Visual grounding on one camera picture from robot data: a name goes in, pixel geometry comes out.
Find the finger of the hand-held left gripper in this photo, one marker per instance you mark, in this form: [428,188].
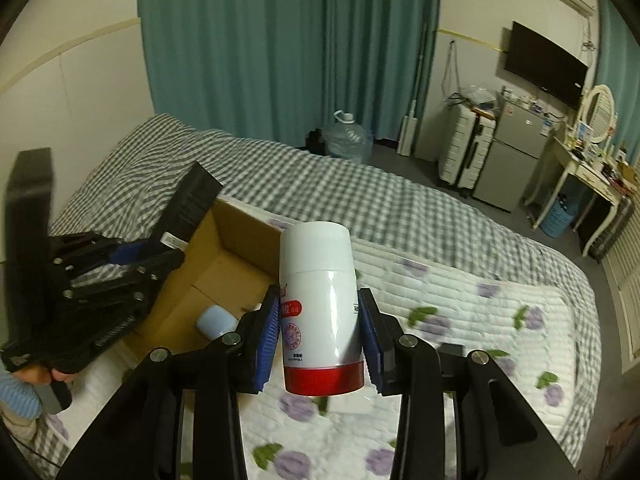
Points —
[150,270]
[125,252]

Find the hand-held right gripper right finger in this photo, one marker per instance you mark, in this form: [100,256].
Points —
[372,350]

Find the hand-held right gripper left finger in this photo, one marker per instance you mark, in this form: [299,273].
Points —
[266,345]

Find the white bottle with red band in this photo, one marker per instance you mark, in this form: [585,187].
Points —
[320,310]

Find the cardboard box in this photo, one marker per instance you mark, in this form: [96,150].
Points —
[235,270]

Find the long black box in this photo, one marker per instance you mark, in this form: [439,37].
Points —
[192,200]

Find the person's left forearm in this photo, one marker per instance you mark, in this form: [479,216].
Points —
[17,395]

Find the person's left hand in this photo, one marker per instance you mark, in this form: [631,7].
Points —
[35,375]

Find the light blue case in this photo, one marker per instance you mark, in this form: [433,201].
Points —
[216,322]

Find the white floral quilt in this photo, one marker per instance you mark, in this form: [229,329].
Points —
[460,305]

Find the grey checked bedsheet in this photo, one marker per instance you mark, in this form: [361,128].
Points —
[400,200]

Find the black bag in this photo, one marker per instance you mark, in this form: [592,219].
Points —
[316,142]

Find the clear water jug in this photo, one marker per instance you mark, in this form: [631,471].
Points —
[347,137]

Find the white suitcase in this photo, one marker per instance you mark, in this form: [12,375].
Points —
[462,150]

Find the white mop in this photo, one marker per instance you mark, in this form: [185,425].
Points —
[411,130]

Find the blue basket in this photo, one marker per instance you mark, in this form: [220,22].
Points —
[557,217]

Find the grey small fridge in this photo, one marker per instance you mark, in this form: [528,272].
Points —
[515,160]

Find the teal curtain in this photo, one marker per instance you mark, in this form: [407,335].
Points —
[617,60]
[280,50]

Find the clear plastic bag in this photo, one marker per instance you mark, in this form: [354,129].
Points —
[477,96]

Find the white dressing table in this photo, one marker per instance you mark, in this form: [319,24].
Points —
[592,172]

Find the white oval vanity mirror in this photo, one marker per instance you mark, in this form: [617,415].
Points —
[600,112]

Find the black wall television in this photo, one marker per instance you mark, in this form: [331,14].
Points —
[542,62]

